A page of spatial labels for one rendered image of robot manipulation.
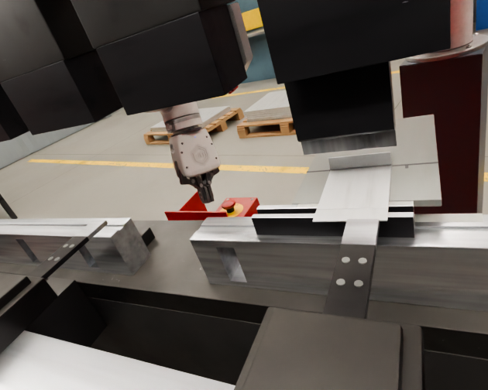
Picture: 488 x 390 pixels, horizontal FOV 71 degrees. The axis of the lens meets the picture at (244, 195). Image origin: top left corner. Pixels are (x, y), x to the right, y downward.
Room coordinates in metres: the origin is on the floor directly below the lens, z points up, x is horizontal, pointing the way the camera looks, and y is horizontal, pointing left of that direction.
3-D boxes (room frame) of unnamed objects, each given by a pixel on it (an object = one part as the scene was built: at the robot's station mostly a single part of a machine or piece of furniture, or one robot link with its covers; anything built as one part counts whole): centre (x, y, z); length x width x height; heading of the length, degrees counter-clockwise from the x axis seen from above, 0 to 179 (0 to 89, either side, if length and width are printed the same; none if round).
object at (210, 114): (4.65, 0.37, 0.17); 1.01 x 0.64 x 0.06; 43
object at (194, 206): (0.84, 0.09, 0.75); 0.20 x 0.16 x 0.18; 55
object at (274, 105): (3.64, -0.88, 0.21); 1.03 x 0.64 x 0.13; 49
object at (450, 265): (0.37, -0.08, 0.92); 0.39 x 0.06 x 0.10; 58
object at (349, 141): (0.34, -0.12, 1.13); 0.10 x 0.02 x 0.10; 58
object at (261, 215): (0.36, -0.09, 0.98); 0.20 x 0.03 x 0.03; 58
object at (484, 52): (0.88, -0.62, 0.50); 0.18 x 0.18 x 1.00; 45
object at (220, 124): (4.65, 0.37, 0.07); 1.20 x 0.82 x 0.14; 43
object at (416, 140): (0.46, -0.20, 1.00); 0.26 x 0.18 x 0.01; 148
